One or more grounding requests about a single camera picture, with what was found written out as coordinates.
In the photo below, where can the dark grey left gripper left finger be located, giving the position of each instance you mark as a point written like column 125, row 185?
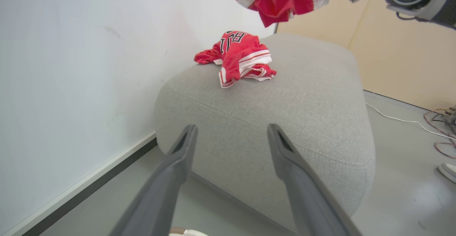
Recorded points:
column 160, row 189

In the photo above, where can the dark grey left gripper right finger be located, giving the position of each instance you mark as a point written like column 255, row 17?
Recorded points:
column 306, row 189

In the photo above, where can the red basketball jersey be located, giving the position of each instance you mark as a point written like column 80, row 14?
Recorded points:
column 240, row 56

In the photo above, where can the cream plastic laundry basket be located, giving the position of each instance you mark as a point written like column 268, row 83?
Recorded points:
column 187, row 232

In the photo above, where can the white and black baseboard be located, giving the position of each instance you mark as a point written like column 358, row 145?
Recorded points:
column 82, row 189

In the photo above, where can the grey and white shoe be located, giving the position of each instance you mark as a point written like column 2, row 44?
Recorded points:
column 448, row 172

